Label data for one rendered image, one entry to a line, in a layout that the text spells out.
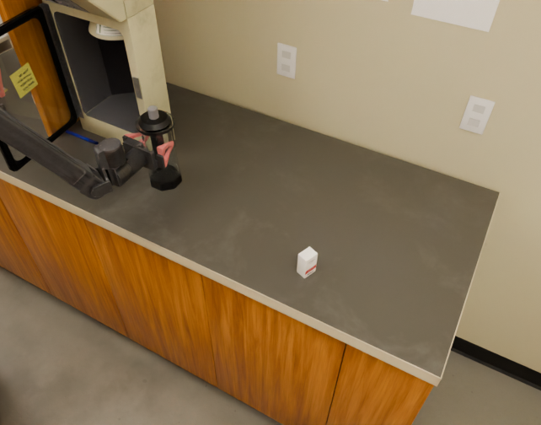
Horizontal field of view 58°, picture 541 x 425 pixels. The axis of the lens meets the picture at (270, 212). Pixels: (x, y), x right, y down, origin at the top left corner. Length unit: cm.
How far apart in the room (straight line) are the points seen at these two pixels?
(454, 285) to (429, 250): 13
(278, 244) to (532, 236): 88
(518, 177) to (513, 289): 51
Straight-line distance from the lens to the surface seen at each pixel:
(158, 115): 143
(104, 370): 231
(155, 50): 154
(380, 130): 170
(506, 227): 182
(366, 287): 131
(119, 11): 140
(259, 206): 147
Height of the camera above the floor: 198
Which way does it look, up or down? 46 degrees down
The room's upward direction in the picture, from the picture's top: 1 degrees clockwise
